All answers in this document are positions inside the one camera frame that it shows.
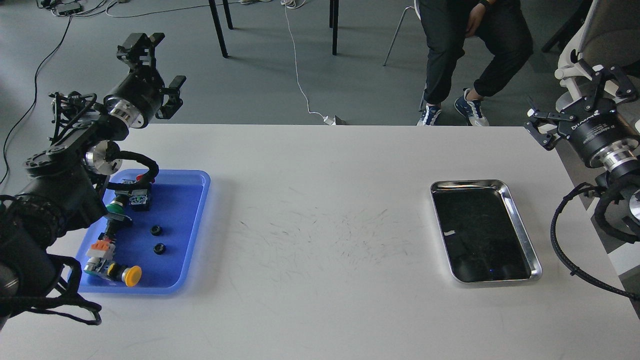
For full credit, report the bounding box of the yellow push button switch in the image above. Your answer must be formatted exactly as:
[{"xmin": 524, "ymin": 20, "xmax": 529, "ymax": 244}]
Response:
[{"xmin": 83, "ymin": 240, "xmax": 143, "ymax": 287}]

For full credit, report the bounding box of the black power strip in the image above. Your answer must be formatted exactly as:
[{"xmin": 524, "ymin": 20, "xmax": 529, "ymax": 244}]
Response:
[{"xmin": 54, "ymin": 1, "xmax": 83, "ymax": 17}]

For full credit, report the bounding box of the green push button switch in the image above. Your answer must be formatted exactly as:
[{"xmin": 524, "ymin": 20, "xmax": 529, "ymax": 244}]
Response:
[{"xmin": 105, "ymin": 196, "xmax": 128, "ymax": 215}]

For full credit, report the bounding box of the silver metal tray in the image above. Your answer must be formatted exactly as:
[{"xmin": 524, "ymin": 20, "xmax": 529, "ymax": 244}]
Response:
[{"xmin": 429, "ymin": 178, "xmax": 543, "ymax": 285}]

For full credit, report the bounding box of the grey metal chair leg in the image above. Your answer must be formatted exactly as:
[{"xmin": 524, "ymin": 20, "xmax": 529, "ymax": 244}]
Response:
[{"xmin": 382, "ymin": 4, "xmax": 416, "ymax": 67}]

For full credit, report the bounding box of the white office chair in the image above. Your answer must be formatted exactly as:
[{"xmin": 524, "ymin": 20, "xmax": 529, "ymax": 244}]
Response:
[{"xmin": 554, "ymin": 0, "xmax": 640, "ymax": 111}]

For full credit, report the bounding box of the black cable on floor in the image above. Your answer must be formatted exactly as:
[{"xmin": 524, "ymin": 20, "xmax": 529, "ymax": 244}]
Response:
[{"xmin": 0, "ymin": 15, "xmax": 74, "ymax": 185}]

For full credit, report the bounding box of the white power adapter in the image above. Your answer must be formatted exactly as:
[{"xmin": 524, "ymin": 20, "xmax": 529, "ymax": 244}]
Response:
[{"xmin": 323, "ymin": 115, "xmax": 347, "ymax": 126}]

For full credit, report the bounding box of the black table leg right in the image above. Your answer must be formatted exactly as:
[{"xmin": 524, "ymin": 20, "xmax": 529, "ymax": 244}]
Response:
[{"xmin": 328, "ymin": 0, "xmax": 340, "ymax": 56}]

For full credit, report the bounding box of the seated person in black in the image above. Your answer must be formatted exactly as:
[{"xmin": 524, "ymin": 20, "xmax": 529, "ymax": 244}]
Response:
[{"xmin": 414, "ymin": 0, "xmax": 534, "ymax": 127}]

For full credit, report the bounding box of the black table leg left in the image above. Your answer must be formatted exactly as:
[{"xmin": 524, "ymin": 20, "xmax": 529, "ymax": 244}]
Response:
[{"xmin": 207, "ymin": 0, "xmax": 234, "ymax": 59}]

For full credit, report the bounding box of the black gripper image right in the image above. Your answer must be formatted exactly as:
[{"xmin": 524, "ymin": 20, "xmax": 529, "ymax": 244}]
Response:
[{"xmin": 524, "ymin": 59, "xmax": 639, "ymax": 167}]

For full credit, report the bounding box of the black table leg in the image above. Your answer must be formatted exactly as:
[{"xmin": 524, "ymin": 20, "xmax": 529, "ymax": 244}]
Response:
[
  {"xmin": 328, "ymin": 0, "xmax": 340, "ymax": 56},
  {"xmin": 207, "ymin": 0, "xmax": 234, "ymax": 59}
]

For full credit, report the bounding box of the black selector switch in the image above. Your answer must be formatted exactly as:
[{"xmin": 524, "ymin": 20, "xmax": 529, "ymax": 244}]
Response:
[{"xmin": 98, "ymin": 212, "xmax": 133, "ymax": 243}]

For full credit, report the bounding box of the blue plastic tray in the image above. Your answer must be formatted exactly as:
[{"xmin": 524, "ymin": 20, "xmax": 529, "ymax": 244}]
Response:
[{"xmin": 78, "ymin": 170, "xmax": 211, "ymax": 295}]

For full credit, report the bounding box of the small black gear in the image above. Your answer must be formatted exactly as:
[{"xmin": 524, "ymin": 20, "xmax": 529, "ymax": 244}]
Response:
[
  {"xmin": 153, "ymin": 243, "xmax": 167, "ymax": 255},
  {"xmin": 150, "ymin": 225, "xmax": 163, "ymax": 237}
]

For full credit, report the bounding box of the white cable on floor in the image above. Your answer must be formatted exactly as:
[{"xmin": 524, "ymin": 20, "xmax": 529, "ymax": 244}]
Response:
[{"xmin": 284, "ymin": 0, "xmax": 328, "ymax": 121}]

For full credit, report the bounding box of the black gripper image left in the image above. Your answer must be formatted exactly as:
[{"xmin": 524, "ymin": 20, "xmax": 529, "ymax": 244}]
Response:
[{"xmin": 103, "ymin": 32, "xmax": 186, "ymax": 129}]

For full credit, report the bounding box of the red push button switch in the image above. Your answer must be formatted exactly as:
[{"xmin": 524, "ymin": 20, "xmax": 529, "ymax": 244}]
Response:
[{"xmin": 111, "ymin": 178, "xmax": 155, "ymax": 212}]

